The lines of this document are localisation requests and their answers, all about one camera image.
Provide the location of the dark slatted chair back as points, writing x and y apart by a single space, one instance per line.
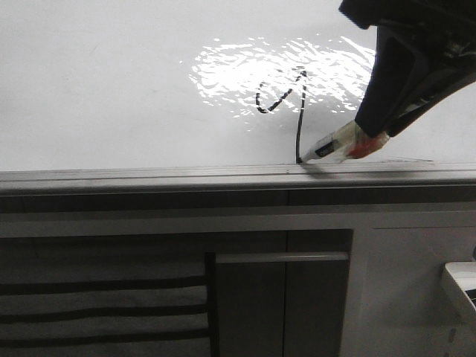
160 308

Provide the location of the grey aluminium whiteboard frame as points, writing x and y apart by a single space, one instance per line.
233 178

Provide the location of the white plastic tray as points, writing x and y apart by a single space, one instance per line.
458 281

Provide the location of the white whiteboard marker pen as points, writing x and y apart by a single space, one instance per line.
348 142

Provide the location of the dark grey cabinet panel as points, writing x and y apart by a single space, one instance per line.
281 304

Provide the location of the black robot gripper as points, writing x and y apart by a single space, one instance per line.
406 80

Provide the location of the white glossy whiteboard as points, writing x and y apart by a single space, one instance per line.
129 84

